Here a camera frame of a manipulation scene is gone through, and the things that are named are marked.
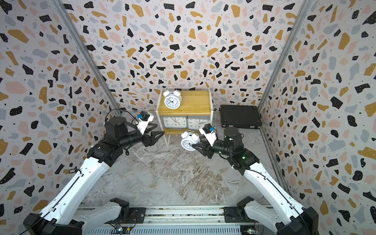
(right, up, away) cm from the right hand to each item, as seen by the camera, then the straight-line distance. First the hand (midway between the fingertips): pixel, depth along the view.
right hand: (196, 142), depth 68 cm
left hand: (-17, +7, 0) cm, 18 cm away
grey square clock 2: (+1, +9, +17) cm, 20 cm away
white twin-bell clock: (-3, +3, -3) cm, 5 cm away
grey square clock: (-13, +10, +19) cm, 25 cm away
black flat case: (+36, +15, +53) cm, 66 cm away
